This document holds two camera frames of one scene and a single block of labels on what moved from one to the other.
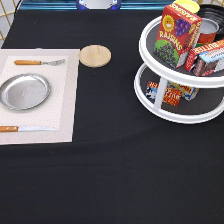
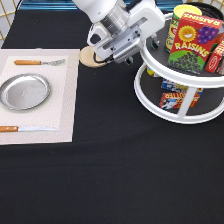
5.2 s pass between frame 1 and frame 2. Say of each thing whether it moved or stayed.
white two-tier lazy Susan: moved
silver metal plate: stayed
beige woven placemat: stayed
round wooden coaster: stayed
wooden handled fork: stayed
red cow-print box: moved
